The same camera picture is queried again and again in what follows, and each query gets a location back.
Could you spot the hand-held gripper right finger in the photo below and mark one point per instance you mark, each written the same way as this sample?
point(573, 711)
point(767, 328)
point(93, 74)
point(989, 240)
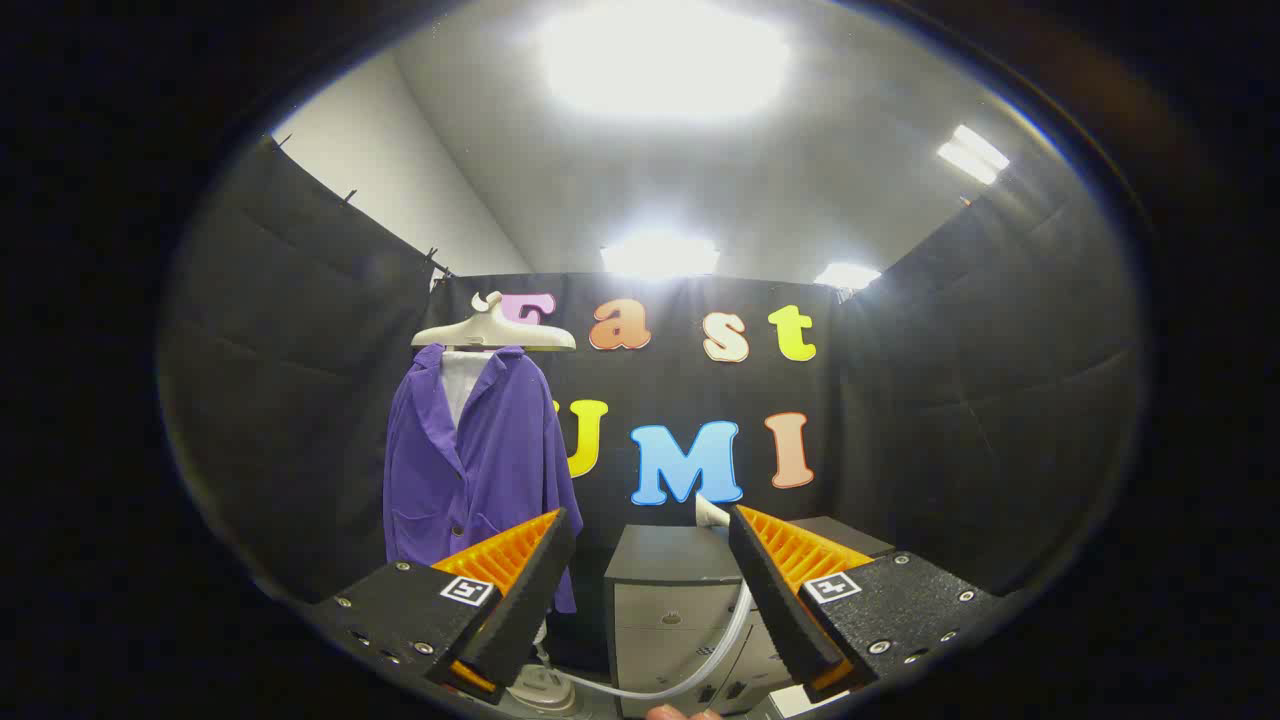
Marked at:
point(775, 600)

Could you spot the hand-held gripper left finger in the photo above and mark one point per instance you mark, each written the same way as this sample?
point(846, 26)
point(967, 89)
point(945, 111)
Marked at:
point(520, 610)

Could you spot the grey clothes stand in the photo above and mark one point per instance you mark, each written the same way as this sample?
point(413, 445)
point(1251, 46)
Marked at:
point(545, 690)

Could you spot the white clothes hanger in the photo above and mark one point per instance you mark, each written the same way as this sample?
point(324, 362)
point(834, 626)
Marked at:
point(490, 330)

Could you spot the white flat board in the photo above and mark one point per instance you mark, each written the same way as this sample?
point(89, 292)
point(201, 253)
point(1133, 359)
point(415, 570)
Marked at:
point(805, 703)

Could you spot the grey drawer cabinet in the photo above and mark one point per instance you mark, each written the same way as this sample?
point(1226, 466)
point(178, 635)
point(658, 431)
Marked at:
point(665, 600)

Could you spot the small ceiling light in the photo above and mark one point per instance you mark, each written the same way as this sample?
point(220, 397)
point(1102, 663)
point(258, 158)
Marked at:
point(847, 275)
point(660, 257)

